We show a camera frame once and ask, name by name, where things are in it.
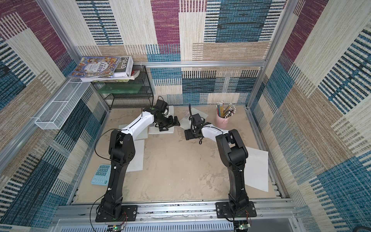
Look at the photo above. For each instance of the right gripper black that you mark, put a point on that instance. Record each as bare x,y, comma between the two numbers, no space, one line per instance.
192,133

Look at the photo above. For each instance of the grey-green notebook far right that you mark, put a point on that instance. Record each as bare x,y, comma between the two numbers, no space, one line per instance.
185,123

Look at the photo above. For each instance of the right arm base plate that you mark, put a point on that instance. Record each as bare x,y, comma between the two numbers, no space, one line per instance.
225,210

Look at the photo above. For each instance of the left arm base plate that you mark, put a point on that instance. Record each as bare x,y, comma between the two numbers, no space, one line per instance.
127,213

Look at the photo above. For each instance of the bundle of pencils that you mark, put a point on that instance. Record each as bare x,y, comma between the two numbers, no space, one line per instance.
225,111

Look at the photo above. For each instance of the green folder on shelf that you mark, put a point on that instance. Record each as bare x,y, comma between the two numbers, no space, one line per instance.
120,89

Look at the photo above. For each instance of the black wire shelf rack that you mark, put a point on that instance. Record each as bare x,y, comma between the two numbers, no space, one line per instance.
136,93

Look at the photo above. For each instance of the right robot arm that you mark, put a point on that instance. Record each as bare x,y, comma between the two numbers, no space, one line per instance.
233,154

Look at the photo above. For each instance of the torn white notebook page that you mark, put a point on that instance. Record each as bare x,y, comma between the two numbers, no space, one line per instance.
256,171

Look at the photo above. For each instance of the aluminium front rail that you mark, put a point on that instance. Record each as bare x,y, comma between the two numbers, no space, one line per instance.
191,210

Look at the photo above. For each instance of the pink pencil cup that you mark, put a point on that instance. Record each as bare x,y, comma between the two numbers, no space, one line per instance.
221,122

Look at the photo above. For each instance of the white notebook near left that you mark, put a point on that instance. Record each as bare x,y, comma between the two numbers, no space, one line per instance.
138,161

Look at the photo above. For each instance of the folio book black white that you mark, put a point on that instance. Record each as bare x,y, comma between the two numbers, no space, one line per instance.
124,68

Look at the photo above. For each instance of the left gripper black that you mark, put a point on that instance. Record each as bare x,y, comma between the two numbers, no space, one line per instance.
171,123

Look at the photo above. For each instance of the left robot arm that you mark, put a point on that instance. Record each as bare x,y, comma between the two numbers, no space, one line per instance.
122,151

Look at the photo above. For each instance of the colourful picture book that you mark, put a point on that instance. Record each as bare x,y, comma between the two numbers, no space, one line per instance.
90,67

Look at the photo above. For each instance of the white wire mesh basket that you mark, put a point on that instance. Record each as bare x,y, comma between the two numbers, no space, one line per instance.
57,112

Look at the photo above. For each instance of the white spiral notebook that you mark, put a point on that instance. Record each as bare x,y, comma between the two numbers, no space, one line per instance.
155,130

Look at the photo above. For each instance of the light blue calculator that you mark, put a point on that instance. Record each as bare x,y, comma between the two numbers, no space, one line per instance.
102,175

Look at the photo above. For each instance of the pale green notebook far left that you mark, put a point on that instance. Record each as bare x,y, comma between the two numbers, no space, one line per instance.
139,134

